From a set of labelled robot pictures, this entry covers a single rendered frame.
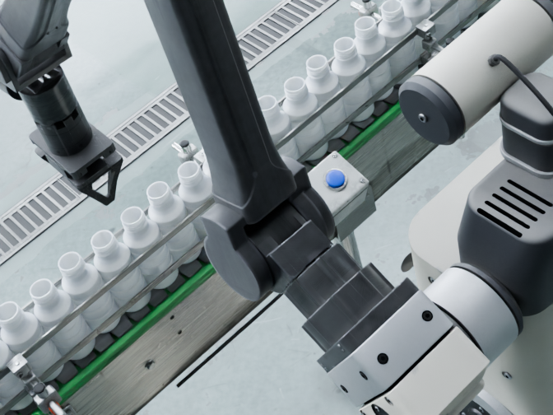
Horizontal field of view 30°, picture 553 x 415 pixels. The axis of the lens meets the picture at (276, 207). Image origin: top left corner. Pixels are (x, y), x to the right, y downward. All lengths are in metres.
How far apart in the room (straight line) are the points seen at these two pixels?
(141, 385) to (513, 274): 0.98
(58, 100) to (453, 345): 0.55
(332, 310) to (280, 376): 1.86
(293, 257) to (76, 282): 0.74
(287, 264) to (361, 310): 0.08
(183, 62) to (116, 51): 3.00
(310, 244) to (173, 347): 0.88
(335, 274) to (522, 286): 0.17
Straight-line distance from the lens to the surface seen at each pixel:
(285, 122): 1.74
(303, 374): 2.76
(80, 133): 1.26
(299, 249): 0.93
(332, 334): 0.92
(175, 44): 0.84
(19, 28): 1.11
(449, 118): 0.91
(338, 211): 1.63
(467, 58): 0.93
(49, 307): 1.61
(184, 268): 1.75
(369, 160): 1.90
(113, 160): 1.28
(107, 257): 1.62
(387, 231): 2.99
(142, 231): 1.63
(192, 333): 1.80
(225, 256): 0.95
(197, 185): 1.66
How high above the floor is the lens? 2.33
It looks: 48 degrees down
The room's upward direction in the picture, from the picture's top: 18 degrees counter-clockwise
